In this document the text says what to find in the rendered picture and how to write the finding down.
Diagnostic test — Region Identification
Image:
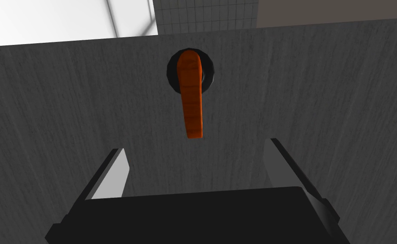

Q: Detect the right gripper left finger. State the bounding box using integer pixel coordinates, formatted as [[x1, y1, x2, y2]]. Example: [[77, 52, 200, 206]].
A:
[[72, 147, 130, 208]]

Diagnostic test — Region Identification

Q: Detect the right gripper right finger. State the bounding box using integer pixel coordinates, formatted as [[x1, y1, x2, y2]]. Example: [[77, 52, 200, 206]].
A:
[[263, 137, 341, 234]]

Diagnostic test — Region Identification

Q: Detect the dark grey door leaf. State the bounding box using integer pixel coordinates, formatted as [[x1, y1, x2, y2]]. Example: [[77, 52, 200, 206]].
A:
[[0, 17, 397, 244]]

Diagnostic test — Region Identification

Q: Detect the orange and black door handle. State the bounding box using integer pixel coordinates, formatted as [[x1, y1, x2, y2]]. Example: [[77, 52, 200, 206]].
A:
[[166, 47, 215, 139]]

